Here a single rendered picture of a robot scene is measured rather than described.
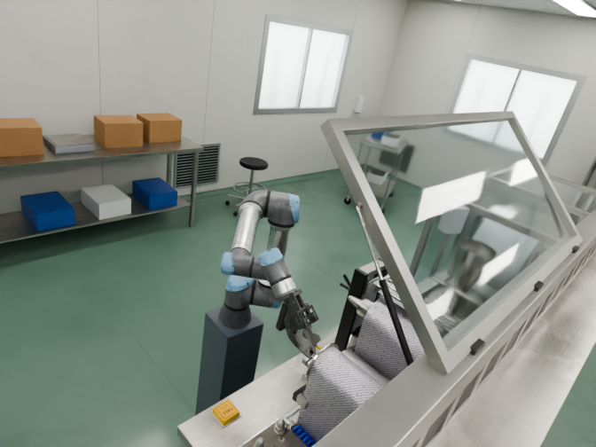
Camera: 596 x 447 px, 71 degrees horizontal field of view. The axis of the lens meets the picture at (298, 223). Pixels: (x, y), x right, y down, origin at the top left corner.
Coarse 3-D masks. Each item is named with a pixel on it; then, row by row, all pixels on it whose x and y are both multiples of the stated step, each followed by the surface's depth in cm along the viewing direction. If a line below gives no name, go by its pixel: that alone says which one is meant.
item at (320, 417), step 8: (312, 392) 130; (312, 400) 130; (320, 400) 128; (312, 408) 131; (320, 408) 128; (328, 408) 126; (304, 416) 135; (312, 416) 132; (320, 416) 129; (328, 416) 127; (336, 416) 124; (304, 424) 136; (312, 424) 133; (320, 424) 130; (328, 424) 127; (336, 424) 125; (312, 432) 134; (320, 432) 131; (328, 432) 128
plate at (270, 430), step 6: (270, 426) 135; (264, 432) 133; (270, 432) 133; (288, 432) 134; (252, 438) 130; (264, 438) 131; (270, 438) 131; (276, 438) 131; (282, 438) 132; (288, 438) 132; (294, 438) 133; (246, 444) 128; (252, 444) 128; (270, 444) 129; (276, 444) 130; (282, 444) 130; (288, 444) 130; (294, 444) 131; (300, 444) 131
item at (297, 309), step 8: (288, 296) 132; (296, 296) 133; (288, 304) 134; (296, 304) 131; (304, 304) 132; (288, 312) 135; (296, 312) 129; (304, 312) 130; (312, 312) 133; (288, 320) 133; (296, 320) 130; (304, 320) 130; (312, 320) 131; (296, 328) 132
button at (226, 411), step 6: (228, 402) 153; (216, 408) 150; (222, 408) 150; (228, 408) 151; (234, 408) 151; (216, 414) 148; (222, 414) 148; (228, 414) 148; (234, 414) 149; (222, 420) 147; (228, 420) 147
